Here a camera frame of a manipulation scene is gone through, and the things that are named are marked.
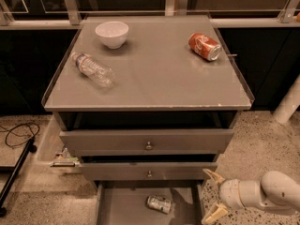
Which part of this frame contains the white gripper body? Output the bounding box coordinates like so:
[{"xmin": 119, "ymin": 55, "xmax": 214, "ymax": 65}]
[{"xmin": 219, "ymin": 179, "xmax": 242, "ymax": 210}]

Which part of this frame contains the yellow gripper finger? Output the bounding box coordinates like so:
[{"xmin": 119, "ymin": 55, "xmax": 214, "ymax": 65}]
[
  {"xmin": 203, "ymin": 169, "xmax": 225, "ymax": 186},
  {"xmin": 202, "ymin": 202, "xmax": 229, "ymax": 225}
]

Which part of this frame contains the green silver 7up can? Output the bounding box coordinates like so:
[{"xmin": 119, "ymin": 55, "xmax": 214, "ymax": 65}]
[{"xmin": 146, "ymin": 195, "xmax": 173, "ymax": 214}]

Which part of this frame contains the grey top drawer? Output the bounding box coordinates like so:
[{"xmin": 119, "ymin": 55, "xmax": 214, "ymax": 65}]
[{"xmin": 60, "ymin": 128, "xmax": 233, "ymax": 157}]

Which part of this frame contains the grey drawer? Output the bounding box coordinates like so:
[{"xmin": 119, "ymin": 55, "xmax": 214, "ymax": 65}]
[
  {"xmin": 80, "ymin": 162, "xmax": 218, "ymax": 181},
  {"xmin": 60, "ymin": 128, "xmax": 233, "ymax": 157},
  {"xmin": 94, "ymin": 180, "xmax": 204, "ymax": 225}
]

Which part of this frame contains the grey middle drawer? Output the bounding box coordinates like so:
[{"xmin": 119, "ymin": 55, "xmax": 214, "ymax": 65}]
[{"xmin": 80, "ymin": 162, "xmax": 218, "ymax": 181}]

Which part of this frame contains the grey bottom drawer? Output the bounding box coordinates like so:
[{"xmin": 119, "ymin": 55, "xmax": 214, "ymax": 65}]
[{"xmin": 94, "ymin": 180, "xmax": 204, "ymax": 225}]

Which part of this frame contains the grey drawer cabinet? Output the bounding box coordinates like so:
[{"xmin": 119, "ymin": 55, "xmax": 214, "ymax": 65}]
[{"xmin": 41, "ymin": 14, "xmax": 255, "ymax": 225}]

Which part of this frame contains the red cola can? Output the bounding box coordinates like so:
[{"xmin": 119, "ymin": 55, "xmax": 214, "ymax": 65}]
[{"xmin": 188, "ymin": 33, "xmax": 222, "ymax": 62}]

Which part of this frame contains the white pole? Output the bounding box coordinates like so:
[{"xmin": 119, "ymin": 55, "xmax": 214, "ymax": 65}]
[{"xmin": 273, "ymin": 75, "xmax": 300, "ymax": 124}]

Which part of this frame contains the clear plastic water bottle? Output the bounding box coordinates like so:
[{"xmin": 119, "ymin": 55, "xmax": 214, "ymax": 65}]
[{"xmin": 71, "ymin": 52, "xmax": 114, "ymax": 88}]

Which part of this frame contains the clear plastic storage bin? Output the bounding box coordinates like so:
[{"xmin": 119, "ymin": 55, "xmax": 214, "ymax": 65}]
[{"xmin": 35, "ymin": 116, "xmax": 81, "ymax": 174}]

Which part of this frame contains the white ceramic bowl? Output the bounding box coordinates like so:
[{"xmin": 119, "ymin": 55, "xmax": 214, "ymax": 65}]
[{"xmin": 95, "ymin": 22, "xmax": 129, "ymax": 49}]

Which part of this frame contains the black stand base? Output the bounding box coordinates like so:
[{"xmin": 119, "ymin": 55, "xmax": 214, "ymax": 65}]
[{"xmin": 0, "ymin": 138, "xmax": 38, "ymax": 218}]

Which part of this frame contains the black floor cable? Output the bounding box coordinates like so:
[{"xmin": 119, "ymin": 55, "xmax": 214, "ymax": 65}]
[{"xmin": 0, "ymin": 122, "xmax": 41, "ymax": 149}]

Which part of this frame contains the metal railing frame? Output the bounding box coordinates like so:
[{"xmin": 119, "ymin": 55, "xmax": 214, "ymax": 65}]
[{"xmin": 1, "ymin": 0, "xmax": 300, "ymax": 30}]

